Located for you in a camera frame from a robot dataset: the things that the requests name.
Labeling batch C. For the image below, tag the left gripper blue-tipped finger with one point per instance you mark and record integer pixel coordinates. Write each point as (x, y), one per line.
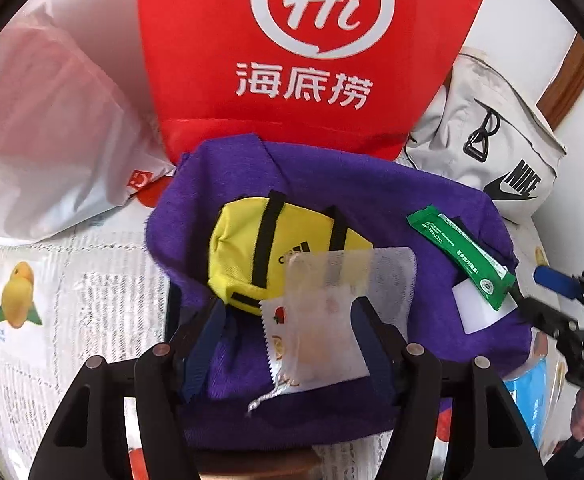
(564, 285)

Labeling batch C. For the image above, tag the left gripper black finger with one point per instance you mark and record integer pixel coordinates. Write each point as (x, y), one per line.
(545, 318)

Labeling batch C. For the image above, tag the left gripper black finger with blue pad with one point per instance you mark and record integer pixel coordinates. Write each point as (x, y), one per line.
(86, 439)
(488, 437)

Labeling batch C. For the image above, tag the green sachet packet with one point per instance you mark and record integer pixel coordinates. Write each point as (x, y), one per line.
(491, 278)

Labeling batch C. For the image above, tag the fruit print wipe packet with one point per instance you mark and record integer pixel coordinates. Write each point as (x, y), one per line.
(281, 344)

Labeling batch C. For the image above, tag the yellow Adidas pouch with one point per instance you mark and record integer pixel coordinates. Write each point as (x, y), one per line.
(252, 238)

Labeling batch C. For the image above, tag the blue tissue pack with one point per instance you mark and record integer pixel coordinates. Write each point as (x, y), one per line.
(529, 391)

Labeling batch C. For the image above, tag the dark green tea tin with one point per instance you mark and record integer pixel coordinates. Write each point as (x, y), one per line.
(298, 463)

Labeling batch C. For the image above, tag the purple towel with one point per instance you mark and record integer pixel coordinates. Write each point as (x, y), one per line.
(375, 197)

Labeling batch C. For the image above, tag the grey Nike waist bag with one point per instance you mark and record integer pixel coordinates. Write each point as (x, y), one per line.
(481, 131)

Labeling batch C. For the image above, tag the white Miniso plastic bag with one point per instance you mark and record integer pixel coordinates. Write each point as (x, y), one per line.
(71, 144)

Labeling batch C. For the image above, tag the red Haidilao paper bag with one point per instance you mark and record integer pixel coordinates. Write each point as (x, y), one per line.
(354, 75)

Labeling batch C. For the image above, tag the brown wooden door frame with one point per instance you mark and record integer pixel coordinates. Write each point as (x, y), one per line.
(567, 86)

